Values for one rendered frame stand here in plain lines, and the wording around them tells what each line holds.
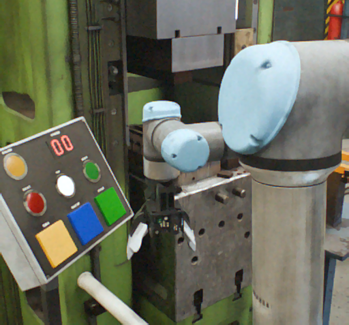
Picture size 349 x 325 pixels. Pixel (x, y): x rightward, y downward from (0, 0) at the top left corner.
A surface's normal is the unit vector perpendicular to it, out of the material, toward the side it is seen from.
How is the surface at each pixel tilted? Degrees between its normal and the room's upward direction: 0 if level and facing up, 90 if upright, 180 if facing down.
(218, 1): 90
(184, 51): 90
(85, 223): 60
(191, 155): 90
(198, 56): 90
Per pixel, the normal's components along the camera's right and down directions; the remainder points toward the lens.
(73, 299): 0.63, 0.26
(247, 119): -0.93, -0.01
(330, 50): 0.18, -0.68
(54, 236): 0.78, -0.34
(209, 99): -0.78, 0.21
